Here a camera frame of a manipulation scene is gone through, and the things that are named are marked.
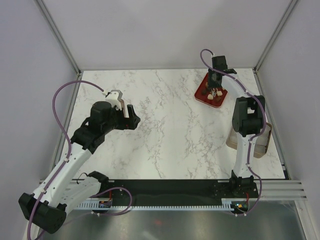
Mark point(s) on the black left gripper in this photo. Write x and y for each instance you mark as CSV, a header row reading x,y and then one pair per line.
x,y
130,123

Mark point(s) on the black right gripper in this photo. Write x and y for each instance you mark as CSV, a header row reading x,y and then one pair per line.
x,y
210,82

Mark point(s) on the steel tongs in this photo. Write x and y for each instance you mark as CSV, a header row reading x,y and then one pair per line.
x,y
214,92

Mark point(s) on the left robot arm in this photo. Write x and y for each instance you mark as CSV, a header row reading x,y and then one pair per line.
x,y
48,205

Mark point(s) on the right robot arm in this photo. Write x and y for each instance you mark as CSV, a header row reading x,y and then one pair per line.
x,y
248,122

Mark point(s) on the white square chocolate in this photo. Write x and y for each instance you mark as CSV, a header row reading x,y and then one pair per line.
x,y
219,93

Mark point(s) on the beige chocolate box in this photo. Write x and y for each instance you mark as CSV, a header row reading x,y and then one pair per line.
x,y
261,145

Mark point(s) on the beige box lid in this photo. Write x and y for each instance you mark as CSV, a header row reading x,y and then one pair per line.
x,y
124,108

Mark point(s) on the red square tray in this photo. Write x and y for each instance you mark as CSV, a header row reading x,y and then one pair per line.
x,y
203,98

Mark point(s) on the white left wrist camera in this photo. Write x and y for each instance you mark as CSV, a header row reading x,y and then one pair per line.
x,y
114,97

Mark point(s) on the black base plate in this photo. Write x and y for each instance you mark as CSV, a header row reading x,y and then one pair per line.
x,y
174,199

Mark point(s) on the aluminium frame left post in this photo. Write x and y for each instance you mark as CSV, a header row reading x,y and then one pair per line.
x,y
57,34

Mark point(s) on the aluminium frame post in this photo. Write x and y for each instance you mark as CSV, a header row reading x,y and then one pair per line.
x,y
57,34
275,34

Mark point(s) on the aluminium frame right post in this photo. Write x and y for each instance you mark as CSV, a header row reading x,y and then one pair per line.
x,y
275,34

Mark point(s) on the white cable duct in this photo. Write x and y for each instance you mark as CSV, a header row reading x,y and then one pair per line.
x,y
98,205

